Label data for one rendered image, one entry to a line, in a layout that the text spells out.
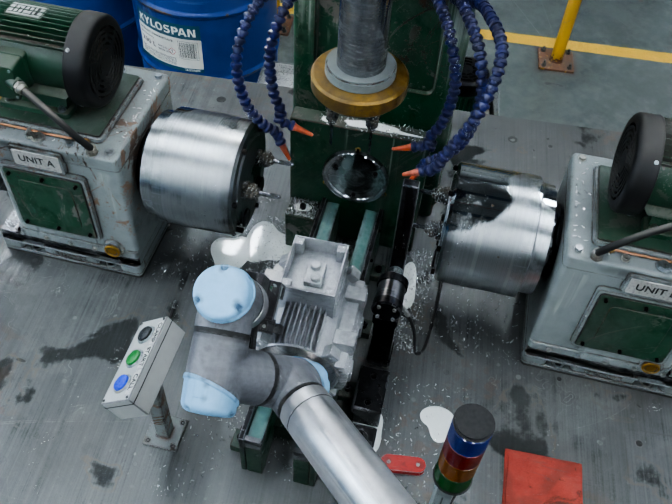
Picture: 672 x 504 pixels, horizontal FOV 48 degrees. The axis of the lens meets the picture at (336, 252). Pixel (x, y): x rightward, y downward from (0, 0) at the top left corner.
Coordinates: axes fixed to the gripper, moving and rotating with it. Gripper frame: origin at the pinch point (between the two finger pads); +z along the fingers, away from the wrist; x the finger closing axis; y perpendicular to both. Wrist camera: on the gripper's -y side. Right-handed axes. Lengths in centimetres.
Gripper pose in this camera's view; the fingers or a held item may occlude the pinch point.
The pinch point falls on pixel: (263, 329)
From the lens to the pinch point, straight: 130.4
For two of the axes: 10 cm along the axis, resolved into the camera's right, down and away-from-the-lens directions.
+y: 2.3, -9.6, 1.6
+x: -9.7, -2.1, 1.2
